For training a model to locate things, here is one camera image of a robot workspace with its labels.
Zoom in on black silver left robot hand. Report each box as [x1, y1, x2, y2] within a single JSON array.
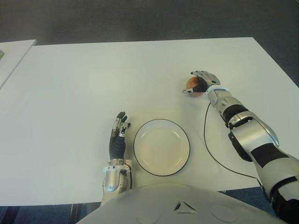
[[108, 111, 131, 161]]

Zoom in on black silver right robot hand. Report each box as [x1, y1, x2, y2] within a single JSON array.
[[181, 70, 221, 95]]

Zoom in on red yellow apple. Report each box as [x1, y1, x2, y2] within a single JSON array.
[[185, 77, 204, 97]]

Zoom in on white plate with black rim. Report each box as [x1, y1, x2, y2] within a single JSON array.
[[133, 119, 191, 176]]

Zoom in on grey robot torso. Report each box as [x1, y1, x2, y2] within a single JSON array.
[[79, 183, 288, 224]]

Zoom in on white side table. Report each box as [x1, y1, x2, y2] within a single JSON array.
[[0, 39, 38, 91]]

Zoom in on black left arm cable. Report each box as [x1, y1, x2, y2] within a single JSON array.
[[127, 170, 135, 190]]

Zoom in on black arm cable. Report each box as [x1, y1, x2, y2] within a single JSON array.
[[203, 102, 260, 181], [127, 170, 135, 190]]

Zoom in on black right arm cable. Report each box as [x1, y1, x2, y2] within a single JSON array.
[[203, 102, 260, 181]]

